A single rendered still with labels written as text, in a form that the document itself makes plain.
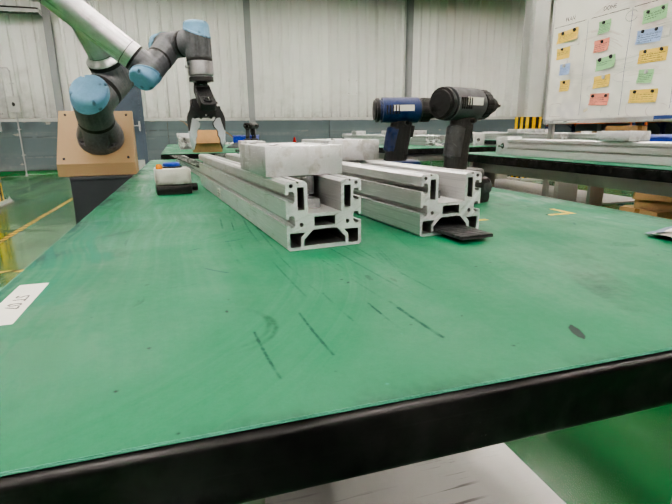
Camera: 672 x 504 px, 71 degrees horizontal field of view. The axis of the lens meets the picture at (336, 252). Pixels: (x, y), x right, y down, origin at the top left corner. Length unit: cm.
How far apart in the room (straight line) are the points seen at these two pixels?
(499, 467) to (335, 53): 1228
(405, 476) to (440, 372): 81
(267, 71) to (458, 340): 1227
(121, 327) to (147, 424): 14
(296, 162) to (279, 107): 1188
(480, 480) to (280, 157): 79
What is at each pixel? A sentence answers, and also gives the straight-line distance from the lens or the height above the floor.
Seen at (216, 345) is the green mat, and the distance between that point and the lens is 35.
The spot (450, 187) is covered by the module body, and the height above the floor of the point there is 84.
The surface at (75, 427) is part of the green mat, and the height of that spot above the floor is 78.
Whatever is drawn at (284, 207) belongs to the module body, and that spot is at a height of 83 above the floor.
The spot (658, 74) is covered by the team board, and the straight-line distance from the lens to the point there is 387.
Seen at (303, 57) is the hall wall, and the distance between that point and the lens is 1277.
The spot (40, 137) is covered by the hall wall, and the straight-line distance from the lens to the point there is 1267.
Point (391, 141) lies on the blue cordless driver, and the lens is 120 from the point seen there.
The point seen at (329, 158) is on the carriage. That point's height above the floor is 89.
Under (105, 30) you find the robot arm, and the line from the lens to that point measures 153.
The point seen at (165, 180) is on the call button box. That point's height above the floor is 81.
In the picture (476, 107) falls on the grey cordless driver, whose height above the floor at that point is 96.
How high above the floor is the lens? 92
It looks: 15 degrees down
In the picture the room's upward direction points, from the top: 1 degrees counter-clockwise
